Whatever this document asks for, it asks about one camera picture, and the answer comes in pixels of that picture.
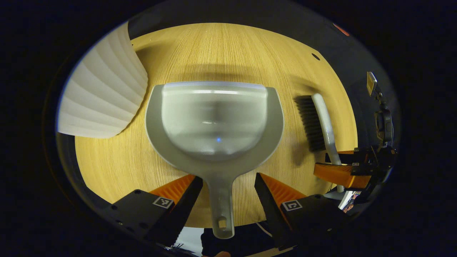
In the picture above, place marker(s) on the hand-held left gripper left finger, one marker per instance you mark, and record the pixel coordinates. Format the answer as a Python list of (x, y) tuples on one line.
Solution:
[(185, 210)]

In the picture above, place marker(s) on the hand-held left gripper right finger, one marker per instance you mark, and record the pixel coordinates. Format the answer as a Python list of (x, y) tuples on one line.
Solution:
[(271, 210)]

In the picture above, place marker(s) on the white device with black patches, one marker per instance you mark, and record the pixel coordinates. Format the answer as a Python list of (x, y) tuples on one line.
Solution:
[(348, 201)]

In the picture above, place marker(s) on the wooden desktop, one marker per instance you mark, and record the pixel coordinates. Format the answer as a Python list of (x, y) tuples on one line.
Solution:
[(221, 50)]

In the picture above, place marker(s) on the small white broom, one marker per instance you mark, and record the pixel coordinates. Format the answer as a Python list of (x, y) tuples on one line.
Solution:
[(323, 117)]

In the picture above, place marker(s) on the white garbage bin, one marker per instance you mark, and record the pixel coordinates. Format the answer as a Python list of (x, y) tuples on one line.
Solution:
[(103, 96)]

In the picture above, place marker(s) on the white dustpan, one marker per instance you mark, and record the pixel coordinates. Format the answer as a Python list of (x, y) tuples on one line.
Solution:
[(214, 121)]

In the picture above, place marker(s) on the person's dark trousers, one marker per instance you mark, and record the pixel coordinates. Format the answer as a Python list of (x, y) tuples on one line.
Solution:
[(242, 242)]

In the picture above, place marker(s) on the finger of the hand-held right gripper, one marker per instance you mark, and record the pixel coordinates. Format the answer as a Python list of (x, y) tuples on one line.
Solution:
[(351, 157), (339, 175)]

